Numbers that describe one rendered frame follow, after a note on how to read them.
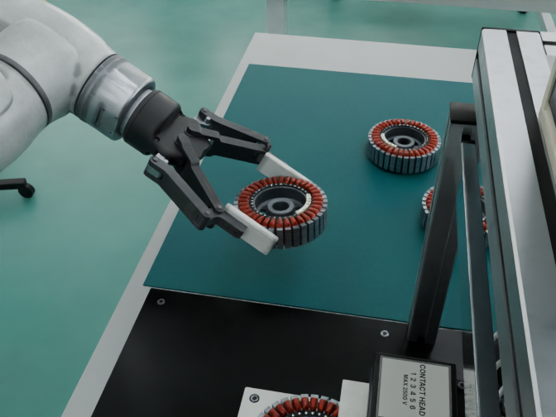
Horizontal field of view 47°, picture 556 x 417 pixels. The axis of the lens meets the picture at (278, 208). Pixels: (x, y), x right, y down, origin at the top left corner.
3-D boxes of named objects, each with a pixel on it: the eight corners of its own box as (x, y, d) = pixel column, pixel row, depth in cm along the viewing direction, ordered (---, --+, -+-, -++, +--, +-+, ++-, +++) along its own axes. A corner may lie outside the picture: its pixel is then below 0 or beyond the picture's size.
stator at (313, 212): (220, 241, 76) (218, 216, 74) (256, 190, 85) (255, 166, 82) (309, 261, 73) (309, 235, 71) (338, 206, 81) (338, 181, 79)
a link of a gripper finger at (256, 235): (228, 202, 72) (225, 205, 72) (279, 237, 72) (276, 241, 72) (218, 218, 74) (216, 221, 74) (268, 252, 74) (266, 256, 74)
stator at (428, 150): (411, 129, 108) (414, 110, 105) (452, 165, 100) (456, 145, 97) (353, 145, 104) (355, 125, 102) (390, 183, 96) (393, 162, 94)
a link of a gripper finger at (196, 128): (178, 153, 79) (177, 145, 80) (260, 169, 84) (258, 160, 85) (189, 131, 76) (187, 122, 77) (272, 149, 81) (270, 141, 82)
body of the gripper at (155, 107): (146, 119, 83) (206, 160, 83) (110, 151, 77) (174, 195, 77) (165, 75, 78) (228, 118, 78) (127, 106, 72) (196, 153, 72)
